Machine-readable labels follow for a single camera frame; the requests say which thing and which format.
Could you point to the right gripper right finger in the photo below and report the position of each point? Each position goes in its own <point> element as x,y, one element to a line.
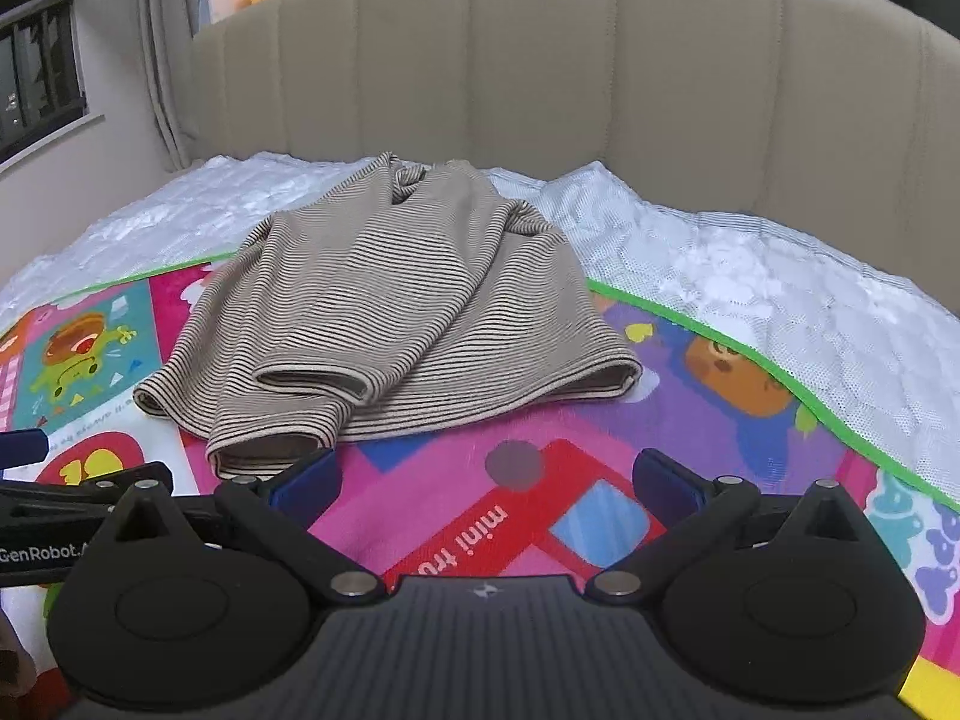
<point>788,600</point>

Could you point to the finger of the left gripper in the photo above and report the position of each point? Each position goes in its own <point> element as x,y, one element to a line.
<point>22,447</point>
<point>23,499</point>

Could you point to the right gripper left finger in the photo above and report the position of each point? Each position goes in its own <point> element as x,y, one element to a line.
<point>196,604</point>

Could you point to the beige striped shirt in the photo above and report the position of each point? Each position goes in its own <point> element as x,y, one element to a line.
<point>408,299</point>

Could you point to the left hand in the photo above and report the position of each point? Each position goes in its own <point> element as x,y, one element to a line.
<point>17,670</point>

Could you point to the white quilted mattress cover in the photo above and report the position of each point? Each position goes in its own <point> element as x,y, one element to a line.
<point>869,352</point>

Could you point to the dark window with bars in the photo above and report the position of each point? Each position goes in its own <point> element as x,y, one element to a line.
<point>40,86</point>

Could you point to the grey curtain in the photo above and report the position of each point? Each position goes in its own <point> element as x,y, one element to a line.
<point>166,31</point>

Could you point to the beige padded headboard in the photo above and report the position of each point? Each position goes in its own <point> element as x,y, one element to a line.
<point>834,117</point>

